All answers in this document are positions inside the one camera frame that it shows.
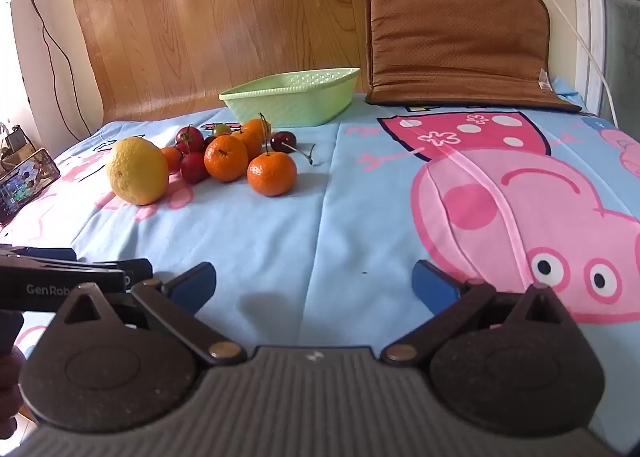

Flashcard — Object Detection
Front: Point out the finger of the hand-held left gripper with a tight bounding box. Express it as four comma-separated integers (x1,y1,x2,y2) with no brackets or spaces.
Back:
92,258,153,289
0,245,77,264

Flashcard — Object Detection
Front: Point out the green plastic basket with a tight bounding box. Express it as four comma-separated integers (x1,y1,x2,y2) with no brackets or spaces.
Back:
219,67,362,128

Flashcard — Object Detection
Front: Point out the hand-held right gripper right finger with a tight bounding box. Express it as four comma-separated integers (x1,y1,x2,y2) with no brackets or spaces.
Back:
382,259,576,365

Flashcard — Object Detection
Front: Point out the cartoon pig printed blanket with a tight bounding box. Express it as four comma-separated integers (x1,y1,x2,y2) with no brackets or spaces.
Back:
0,92,640,457

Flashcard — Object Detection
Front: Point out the wood grain vinyl sheet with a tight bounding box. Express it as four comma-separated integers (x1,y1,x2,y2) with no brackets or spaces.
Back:
72,0,398,124

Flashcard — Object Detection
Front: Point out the orange mandarin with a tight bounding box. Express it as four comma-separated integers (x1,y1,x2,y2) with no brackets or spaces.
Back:
247,151,298,197
232,113,272,160
204,134,249,183

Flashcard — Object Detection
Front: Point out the brown seat cushion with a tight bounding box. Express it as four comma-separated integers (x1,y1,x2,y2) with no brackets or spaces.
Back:
365,0,583,113

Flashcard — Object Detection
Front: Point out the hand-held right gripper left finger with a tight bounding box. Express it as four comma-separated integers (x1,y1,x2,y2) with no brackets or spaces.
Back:
55,261,248,367

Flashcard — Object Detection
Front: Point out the smartphone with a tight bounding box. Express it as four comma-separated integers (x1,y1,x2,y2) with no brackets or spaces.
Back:
0,148,62,227

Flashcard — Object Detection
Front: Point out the white cable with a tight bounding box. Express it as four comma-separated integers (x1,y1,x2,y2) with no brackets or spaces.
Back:
504,0,621,129

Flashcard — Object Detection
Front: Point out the red cherry tomato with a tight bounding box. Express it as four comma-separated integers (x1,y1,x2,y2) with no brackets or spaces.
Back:
180,152,210,184
175,124,205,154

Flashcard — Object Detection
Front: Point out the orange cherry tomato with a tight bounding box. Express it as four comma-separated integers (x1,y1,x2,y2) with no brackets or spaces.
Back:
161,146,183,174

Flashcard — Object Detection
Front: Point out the black charger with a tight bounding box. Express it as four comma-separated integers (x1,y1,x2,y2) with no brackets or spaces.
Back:
0,124,31,158

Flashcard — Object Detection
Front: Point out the person's left hand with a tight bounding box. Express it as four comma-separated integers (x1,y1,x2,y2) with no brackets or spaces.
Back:
0,346,25,433

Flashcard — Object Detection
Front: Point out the black cable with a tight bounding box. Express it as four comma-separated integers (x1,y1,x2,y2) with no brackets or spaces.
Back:
7,0,93,140

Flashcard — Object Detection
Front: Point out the dark red cherry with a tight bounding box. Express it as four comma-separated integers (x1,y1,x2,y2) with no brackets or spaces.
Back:
270,131,317,167

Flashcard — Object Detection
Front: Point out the white framed window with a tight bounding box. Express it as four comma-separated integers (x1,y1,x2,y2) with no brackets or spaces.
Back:
570,0,640,128

